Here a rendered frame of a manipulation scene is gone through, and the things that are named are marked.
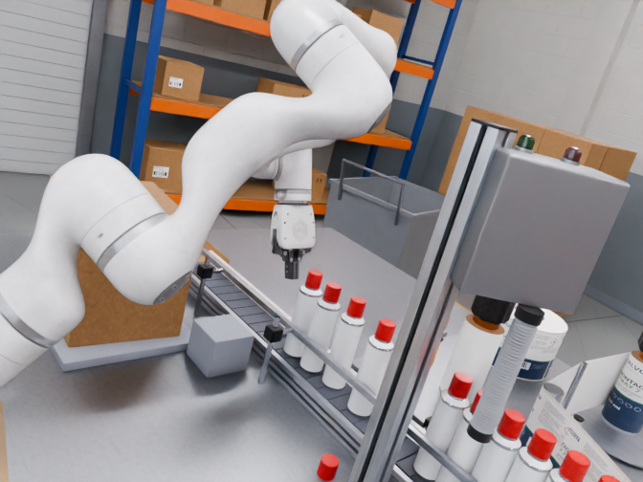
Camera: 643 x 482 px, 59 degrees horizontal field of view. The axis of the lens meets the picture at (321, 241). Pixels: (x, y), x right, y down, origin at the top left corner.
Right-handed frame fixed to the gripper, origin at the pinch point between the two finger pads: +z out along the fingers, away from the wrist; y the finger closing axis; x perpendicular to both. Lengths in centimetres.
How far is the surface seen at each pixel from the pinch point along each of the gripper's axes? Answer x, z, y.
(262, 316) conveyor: 13.3, 13.0, 1.5
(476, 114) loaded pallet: 159, -88, 316
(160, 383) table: 4.2, 21.5, -30.3
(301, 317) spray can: -7.1, 9.6, -2.7
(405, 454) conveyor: -35.4, 30.9, -0.9
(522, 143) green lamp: -62, -24, -11
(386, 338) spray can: -30.2, 9.8, -1.2
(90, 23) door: 353, -151, 82
